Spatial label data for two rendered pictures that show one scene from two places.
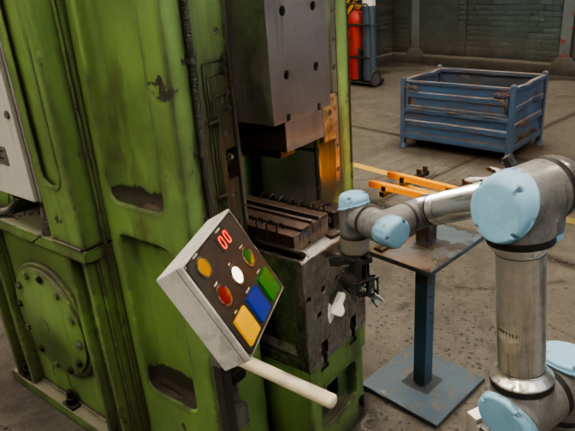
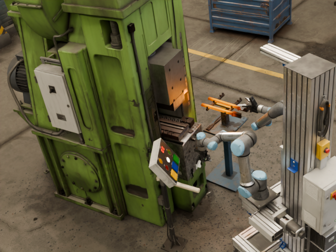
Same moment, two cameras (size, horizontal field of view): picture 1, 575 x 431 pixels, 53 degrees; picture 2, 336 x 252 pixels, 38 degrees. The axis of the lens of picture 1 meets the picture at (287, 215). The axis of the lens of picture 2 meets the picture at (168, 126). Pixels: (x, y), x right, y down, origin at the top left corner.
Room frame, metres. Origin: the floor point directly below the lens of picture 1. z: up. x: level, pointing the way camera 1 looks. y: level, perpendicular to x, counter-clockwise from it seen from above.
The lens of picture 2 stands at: (-1.84, 0.31, 3.70)
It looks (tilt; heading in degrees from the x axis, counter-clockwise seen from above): 36 degrees down; 356
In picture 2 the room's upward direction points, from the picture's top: 9 degrees counter-clockwise
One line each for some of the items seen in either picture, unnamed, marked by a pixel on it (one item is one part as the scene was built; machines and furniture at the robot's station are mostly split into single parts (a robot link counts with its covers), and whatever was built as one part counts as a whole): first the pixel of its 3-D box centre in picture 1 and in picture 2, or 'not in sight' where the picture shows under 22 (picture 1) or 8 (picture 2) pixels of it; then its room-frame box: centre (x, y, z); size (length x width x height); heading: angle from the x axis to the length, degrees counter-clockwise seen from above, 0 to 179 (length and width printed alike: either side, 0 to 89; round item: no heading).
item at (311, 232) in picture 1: (264, 220); (164, 128); (1.94, 0.08, 0.96); 0.42 x 0.20 x 0.09; 50
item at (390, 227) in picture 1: (388, 225); (211, 143); (1.22, -0.23, 1.23); 0.11 x 0.11 x 0.08; 32
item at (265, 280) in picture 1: (267, 284); (175, 159); (1.39, 0.07, 1.01); 0.07 x 0.05 x 0.07; 165
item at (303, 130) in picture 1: (256, 123); (159, 97); (1.94, 0.08, 1.32); 0.42 x 0.20 x 0.10; 50
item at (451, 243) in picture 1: (425, 245); (225, 124); (2.12, -0.56, 0.71); 0.40 x 0.30 x 0.02; 133
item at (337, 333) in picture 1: (277, 276); (170, 145); (1.99, 0.06, 0.69); 0.56 x 0.38 x 0.45; 50
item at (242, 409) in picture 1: (234, 416); (162, 199); (1.60, 0.24, 0.36); 0.09 x 0.07 x 0.12; 140
